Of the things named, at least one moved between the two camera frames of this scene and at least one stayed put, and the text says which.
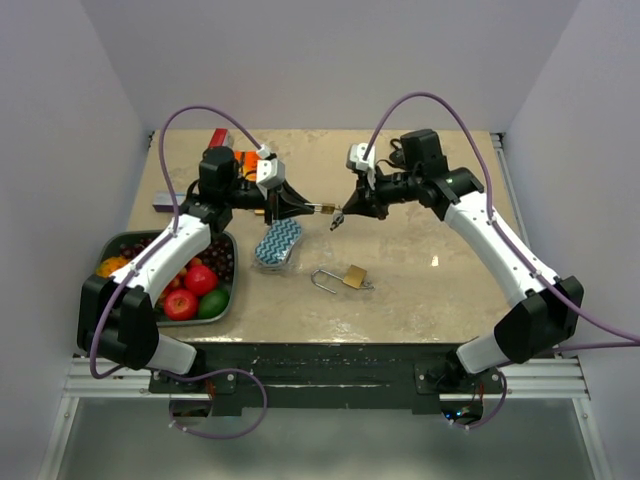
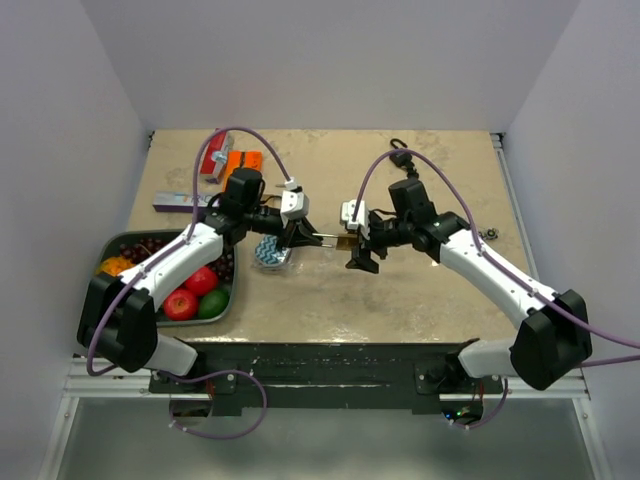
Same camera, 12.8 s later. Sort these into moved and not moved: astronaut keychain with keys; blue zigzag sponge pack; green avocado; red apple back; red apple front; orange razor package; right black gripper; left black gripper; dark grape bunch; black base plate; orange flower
Moved: astronaut keychain with keys; right black gripper; left black gripper
Not moved: red apple back; black base plate; red apple front; blue zigzag sponge pack; orange flower; green avocado; orange razor package; dark grape bunch
